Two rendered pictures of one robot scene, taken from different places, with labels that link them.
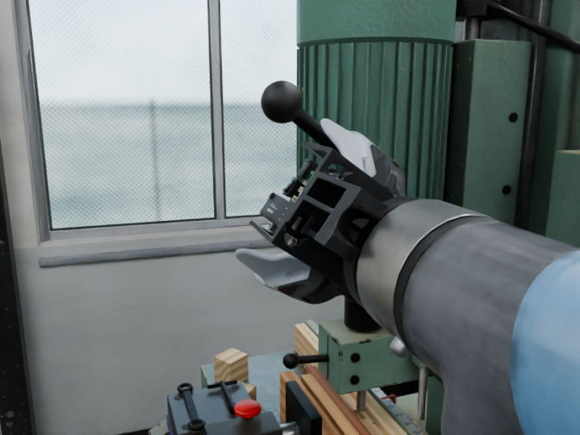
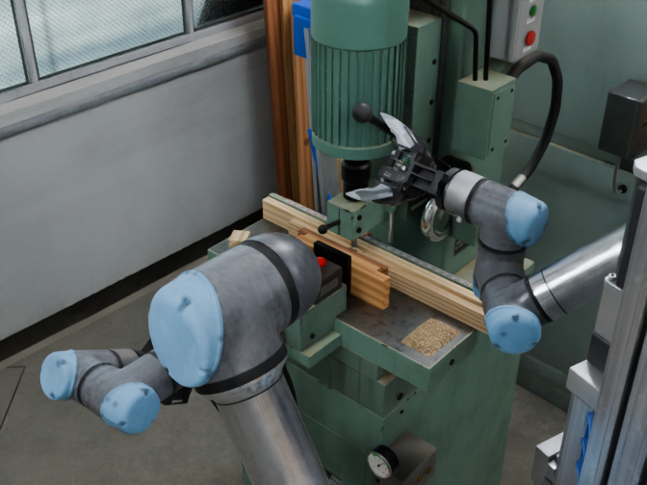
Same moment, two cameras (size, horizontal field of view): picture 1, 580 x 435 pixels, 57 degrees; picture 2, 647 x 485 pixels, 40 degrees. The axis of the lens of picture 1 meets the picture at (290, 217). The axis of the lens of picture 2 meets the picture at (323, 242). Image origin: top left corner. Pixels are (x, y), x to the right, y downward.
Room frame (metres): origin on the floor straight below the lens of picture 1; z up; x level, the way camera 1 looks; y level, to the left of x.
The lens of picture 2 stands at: (-0.70, 0.70, 1.97)
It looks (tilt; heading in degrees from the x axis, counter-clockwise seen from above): 33 degrees down; 331
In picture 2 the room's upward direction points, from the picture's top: straight up
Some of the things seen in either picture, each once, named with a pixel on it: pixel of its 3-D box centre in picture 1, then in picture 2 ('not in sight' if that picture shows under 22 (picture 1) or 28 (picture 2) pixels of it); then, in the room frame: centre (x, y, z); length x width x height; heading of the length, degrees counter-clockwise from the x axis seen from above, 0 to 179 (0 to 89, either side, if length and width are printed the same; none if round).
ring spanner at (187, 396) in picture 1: (190, 405); not in sight; (0.56, 0.12, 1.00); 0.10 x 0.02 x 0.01; 20
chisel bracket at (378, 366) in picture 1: (376, 355); (361, 212); (0.64, -0.11, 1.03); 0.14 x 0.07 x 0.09; 110
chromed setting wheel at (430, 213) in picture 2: not in sight; (441, 214); (0.56, -0.26, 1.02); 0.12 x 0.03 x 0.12; 110
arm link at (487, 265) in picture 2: not in sight; (500, 272); (0.17, -0.09, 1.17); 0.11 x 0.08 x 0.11; 150
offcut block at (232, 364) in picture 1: (230, 367); (240, 243); (0.79, 0.10, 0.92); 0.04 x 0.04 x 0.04; 51
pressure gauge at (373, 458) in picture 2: not in sight; (383, 464); (0.32, 0.01, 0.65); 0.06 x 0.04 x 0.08; 20
